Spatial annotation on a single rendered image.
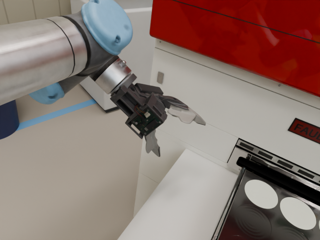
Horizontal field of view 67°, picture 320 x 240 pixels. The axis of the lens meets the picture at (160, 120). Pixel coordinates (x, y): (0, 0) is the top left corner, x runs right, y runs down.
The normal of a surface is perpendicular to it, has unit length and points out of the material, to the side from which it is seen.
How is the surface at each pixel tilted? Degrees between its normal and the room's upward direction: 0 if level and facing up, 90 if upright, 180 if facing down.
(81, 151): 0
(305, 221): 0
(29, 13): 90
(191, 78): 90
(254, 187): 0
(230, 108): 90
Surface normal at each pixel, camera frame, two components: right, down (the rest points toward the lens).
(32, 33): 0.44, -0.62
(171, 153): -0.51, 0.49
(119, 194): 0.14, -0.76
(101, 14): 0.71, -0.29
